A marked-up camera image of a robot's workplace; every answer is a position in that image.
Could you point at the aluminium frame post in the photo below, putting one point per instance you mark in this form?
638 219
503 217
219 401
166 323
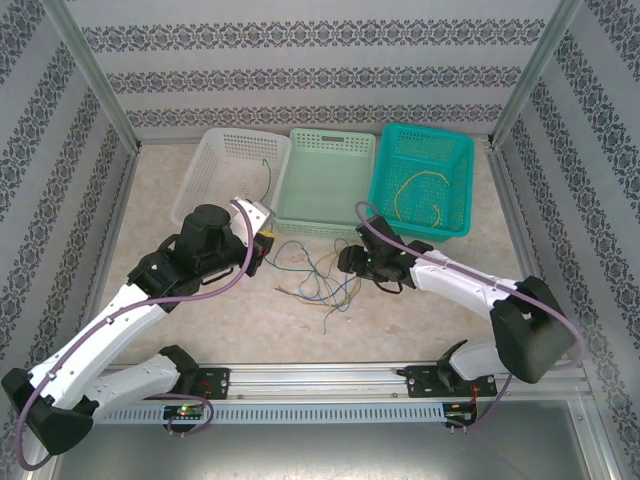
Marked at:
537 65
90 65

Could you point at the light green plastic basket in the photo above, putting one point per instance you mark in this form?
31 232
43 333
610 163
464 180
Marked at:
325 185

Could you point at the grey metal shelf panel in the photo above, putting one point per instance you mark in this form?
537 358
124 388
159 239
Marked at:
320 450

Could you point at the aluminium table side rail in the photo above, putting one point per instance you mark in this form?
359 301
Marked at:
512 200
116 225

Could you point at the small circuit board green light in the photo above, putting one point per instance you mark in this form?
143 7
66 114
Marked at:
185 412

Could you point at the white plastic basket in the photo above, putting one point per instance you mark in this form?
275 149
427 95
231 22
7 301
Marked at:
225 165

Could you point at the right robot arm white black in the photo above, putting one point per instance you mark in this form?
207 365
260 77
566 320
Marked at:
450 280

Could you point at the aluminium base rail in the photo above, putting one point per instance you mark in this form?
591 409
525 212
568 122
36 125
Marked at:
320 382

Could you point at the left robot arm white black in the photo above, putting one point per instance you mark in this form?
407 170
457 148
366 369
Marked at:
100 330

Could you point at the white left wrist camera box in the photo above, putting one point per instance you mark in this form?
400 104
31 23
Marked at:
260 215

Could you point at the teal plastic basket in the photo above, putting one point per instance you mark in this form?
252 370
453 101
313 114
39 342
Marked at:
425 200

